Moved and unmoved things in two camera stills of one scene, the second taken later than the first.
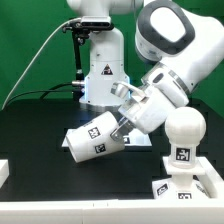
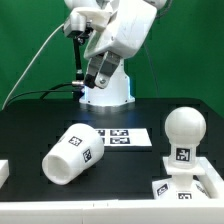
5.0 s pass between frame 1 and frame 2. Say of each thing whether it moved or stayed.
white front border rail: stayed
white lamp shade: moved
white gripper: moved
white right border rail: stayed
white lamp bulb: stayed
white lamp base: stayed
